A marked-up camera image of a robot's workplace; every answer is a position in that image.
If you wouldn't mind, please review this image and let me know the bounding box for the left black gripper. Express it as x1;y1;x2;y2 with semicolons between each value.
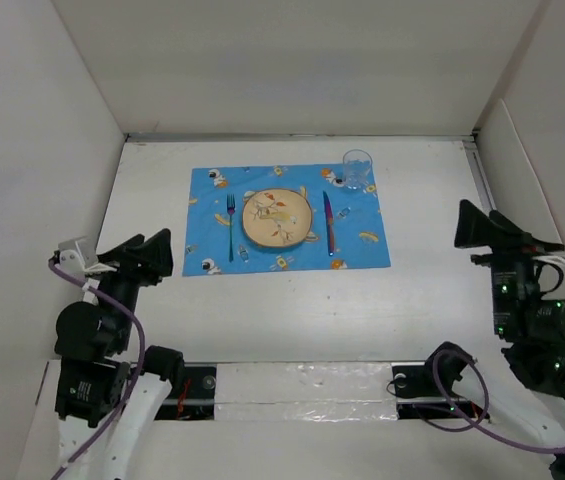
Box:
88;225;172;347

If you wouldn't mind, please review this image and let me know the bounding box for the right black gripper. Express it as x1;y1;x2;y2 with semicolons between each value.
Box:
450;195;558;334

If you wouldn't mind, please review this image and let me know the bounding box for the iridescent fork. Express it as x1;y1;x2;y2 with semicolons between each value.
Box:
226;194;236;262

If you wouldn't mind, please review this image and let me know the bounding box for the blue space-print cloth placemat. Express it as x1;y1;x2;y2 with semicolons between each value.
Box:
182;164;391;277

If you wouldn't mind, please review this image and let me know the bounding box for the beige ceramic plate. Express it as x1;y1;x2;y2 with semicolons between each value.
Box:
241;188;313;249

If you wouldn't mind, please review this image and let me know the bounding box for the clear plastic cup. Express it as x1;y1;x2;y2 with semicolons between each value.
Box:
342;149;373;190

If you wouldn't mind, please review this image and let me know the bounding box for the iridescent table knife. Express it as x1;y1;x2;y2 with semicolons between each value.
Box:
323;191;335;256

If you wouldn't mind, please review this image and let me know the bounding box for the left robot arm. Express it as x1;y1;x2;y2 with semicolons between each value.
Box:
48;228;190;479

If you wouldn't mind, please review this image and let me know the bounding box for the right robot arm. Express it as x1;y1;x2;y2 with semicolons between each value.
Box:
454;199;565;479

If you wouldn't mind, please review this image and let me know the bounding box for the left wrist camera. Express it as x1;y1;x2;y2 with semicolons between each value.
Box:
56;236;98;276

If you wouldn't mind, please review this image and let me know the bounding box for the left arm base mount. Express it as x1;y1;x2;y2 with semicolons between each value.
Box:
155;364;217;421

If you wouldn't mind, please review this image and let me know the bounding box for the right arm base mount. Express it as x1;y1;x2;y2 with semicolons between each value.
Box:
386;362;482;421

